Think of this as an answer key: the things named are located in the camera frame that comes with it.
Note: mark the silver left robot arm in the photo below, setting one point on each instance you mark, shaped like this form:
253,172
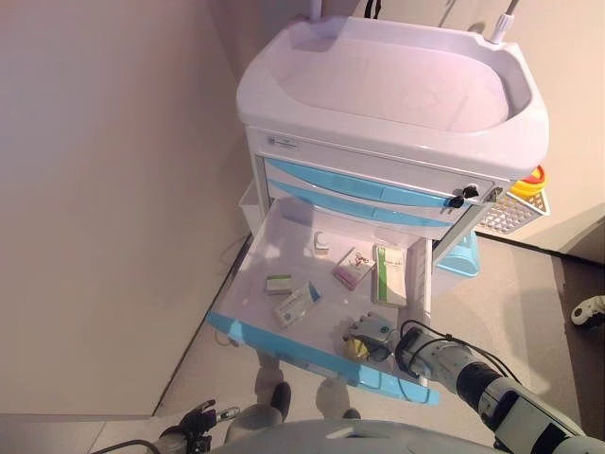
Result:
172,442

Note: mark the robot left leg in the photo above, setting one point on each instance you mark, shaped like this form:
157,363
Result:
262,411

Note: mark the bed caster wheel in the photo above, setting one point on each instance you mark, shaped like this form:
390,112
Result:
586,312

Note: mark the pink white medicine box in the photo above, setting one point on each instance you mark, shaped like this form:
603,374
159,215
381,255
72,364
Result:
352,267

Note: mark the black cart keys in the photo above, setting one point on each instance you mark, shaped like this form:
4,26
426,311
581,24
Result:
461,198

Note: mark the robot right leg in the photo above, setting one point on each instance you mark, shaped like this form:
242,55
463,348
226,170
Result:
350,414

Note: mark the white medical cart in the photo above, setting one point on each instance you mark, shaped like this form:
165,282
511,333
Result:
392,94

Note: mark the white side bin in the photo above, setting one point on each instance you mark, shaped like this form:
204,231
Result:
249,208

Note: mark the small green white box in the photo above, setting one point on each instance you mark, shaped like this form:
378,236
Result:
279,286

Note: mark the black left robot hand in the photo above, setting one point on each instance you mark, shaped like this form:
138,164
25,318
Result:
196,423

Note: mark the white pill bottle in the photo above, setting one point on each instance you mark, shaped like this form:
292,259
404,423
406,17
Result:
321,243

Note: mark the white bin with blue lid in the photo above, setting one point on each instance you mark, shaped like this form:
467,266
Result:
461,260

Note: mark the blue fronted cart drawer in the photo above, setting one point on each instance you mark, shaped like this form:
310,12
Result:
283,350
340,177
350,201

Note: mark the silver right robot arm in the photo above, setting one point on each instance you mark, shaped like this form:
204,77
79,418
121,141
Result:
472,378

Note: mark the blue white medicine box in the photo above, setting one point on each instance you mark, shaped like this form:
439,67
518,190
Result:
298,307

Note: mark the metal IV pole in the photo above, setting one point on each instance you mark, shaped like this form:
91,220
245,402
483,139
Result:
502,23

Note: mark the yellow sharps container red lid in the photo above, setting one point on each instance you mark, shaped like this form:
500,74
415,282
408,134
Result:
529,184

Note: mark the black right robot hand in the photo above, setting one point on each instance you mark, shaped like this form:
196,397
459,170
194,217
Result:
375,331

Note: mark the grey robot torso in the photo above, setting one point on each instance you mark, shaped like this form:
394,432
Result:
354,440

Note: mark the robot leg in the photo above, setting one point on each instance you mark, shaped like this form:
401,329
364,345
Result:
350,414
262,411

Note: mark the yellow medicine bottle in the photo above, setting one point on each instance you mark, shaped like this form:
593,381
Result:
355,350

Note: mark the green striped white box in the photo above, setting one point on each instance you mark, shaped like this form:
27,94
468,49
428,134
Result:
390,276

